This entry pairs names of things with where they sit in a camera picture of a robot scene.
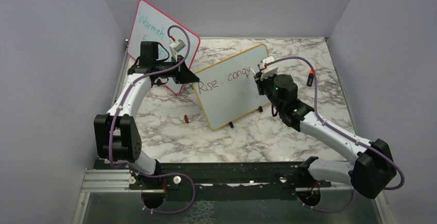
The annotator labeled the orange capped black marker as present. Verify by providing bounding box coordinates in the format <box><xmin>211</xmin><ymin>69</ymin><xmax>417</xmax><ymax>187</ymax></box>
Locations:
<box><xmin>306</xmin><ymin>69</ymin><xmax>315</xmax><ymax>87</ymax></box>

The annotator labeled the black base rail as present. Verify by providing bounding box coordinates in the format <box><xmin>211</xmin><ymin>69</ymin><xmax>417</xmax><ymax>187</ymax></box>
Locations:
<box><xmin>123</xmin><ymin>162</ymin><xmax>331</xmax><ymax>206</ymax></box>

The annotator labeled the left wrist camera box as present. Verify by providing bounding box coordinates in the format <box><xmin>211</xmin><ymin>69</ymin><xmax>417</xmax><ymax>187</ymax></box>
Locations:
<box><xmin>169</xmin><ymin>39</ymin><xmax>186</xmax><ymax>60</ymax></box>

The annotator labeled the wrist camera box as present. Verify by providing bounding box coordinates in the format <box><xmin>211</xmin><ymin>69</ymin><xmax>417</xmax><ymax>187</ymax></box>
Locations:
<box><xmin>169</xmin><ymin>39</ymin><xmax>186</xmax><ymax>60</ymax></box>
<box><xmin>258</xmin><ymin>56</ymin><xmax>278</xmax><ymax>80</ymax></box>

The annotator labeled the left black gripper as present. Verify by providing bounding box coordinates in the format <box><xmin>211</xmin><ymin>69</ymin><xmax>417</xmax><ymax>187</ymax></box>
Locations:
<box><xmin>154</xmin><ymin>54</ymin><xmax>199</xmax><ymax>83</ymax></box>

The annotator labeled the pink framed whiteboard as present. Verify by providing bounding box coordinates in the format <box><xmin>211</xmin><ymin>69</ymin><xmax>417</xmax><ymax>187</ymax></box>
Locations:
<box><xmin>127</xmin><ymin>0</ymin><xmax>201</xmax><ymax>96</ymax></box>

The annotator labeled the purple cable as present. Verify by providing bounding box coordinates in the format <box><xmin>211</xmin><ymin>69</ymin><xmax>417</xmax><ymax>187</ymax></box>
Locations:
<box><xmin>263</xmin><ymin>56</ymin><xmax>406</xmax><ymax>213</ymax></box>
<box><xmin>108</xmin><ymin>25</ymin><xmax>197</xmax><ymax>216</ymax></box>

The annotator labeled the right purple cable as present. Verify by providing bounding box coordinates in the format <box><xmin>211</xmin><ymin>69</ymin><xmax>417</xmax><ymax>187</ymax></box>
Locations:
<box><xmin>263</xmin><ymin>56</ymin><xmax>406</xmax><ymax>213</ymax></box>

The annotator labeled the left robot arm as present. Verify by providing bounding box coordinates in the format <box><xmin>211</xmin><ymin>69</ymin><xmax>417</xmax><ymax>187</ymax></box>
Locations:
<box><xmin>93</xmin><ymin>40</ymin><xmax>199</xmax><ymax>188</ymax></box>

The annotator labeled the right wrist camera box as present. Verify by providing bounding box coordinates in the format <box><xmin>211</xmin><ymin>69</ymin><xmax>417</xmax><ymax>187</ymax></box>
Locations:
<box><xmin>258</xmin><ymin>56</ymin><xmax>278</xmax><ymax>80</ymax></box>

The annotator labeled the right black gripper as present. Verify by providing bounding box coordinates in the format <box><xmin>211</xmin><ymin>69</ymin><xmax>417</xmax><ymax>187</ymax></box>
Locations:
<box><xmin>256</xmin><ymin>70</ymin><xmax>283</xmax><ymax>112</ymax></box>

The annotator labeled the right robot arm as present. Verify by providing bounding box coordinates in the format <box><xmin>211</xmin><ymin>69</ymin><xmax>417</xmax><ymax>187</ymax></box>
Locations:
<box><xmin>254</xmin><ymin>72</ymin><xmax>405</xmax><ymax>199</ymax></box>

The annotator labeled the yellow framed whiteboard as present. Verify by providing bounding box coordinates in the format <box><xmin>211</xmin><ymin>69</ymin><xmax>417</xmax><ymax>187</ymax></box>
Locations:
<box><xmin>191</xmin><ymin>43</ymin><xmax>274</xmax><ymax>131</ymax></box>

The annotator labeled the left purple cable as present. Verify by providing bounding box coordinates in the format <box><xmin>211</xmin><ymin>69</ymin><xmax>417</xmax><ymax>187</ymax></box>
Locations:
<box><xmin>108</xmin><ymin>25</ymin><xmax>197</xmax><ymax>216</ymax></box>

